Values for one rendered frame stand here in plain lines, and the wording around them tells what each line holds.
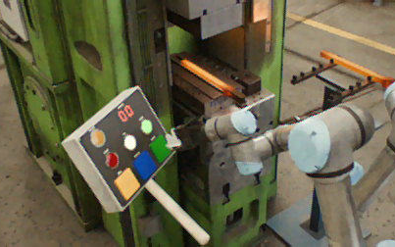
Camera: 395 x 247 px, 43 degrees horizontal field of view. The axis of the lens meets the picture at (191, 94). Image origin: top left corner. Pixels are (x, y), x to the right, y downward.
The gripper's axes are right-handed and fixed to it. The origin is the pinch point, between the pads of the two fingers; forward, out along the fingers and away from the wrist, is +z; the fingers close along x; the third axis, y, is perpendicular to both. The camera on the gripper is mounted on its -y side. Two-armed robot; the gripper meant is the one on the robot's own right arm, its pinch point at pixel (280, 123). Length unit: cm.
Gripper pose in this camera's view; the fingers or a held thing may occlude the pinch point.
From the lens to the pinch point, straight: 189.3
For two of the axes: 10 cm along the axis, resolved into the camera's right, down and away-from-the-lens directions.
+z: -5.9, -4.1, 7.0
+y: 0.5, 8.4, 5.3
